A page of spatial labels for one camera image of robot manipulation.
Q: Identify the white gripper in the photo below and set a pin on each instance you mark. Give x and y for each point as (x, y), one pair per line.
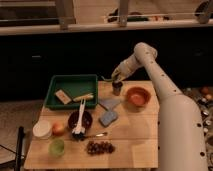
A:
(125, 69)

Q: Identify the orange fruit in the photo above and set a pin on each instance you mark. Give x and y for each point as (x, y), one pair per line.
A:
(58, 129)

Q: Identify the small metal cup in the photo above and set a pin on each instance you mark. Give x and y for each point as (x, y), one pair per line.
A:
(117, 88)

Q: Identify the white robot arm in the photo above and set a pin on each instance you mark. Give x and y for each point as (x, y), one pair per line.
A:
(180, 130)

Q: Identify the grey-blue cloth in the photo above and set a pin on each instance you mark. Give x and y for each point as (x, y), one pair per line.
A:
(108, 103)

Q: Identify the white plastic cup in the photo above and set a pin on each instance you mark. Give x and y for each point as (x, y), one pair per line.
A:
(42, 129)

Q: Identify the black chair frame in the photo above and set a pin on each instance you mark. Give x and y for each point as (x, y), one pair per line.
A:
(17, 162)

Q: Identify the light green cup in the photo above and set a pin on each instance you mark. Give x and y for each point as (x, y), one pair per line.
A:
(56, 147)

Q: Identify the bunch of purple grapes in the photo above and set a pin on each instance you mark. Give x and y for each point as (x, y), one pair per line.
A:
(95, 148)

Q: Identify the green pepper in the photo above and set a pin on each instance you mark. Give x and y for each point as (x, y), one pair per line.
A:
(107, 79)

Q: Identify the tan sponge block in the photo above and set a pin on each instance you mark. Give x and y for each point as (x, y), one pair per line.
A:
(63, 97)

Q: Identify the small metal knife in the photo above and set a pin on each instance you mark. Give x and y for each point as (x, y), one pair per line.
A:
(97, 135)

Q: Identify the blue sponge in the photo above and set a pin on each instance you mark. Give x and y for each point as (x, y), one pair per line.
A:
(108, 117)

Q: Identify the orange bowl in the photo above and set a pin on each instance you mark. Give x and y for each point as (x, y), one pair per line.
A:
(138, 96)

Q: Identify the yellow corn cob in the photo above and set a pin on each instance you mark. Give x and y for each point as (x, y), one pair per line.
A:
(85, 96)

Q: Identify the green plastic tray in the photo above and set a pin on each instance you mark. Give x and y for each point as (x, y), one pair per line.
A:
(73, 86)

